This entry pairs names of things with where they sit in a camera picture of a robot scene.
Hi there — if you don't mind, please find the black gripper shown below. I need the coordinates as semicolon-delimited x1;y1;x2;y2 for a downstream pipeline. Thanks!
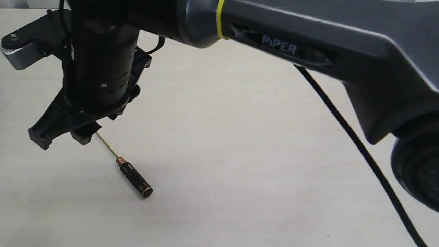
28;21;152;150

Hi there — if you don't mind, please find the black gold precision screwdriver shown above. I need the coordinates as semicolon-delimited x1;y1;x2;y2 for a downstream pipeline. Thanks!
95;132;153;198

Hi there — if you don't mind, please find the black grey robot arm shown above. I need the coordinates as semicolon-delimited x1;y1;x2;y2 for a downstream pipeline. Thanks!
69;0;438;211

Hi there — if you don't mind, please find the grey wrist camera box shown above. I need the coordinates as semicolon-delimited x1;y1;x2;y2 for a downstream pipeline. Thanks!
1;9;72;70

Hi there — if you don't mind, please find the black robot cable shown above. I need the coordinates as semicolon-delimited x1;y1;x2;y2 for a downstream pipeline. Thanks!
294;64;429;247

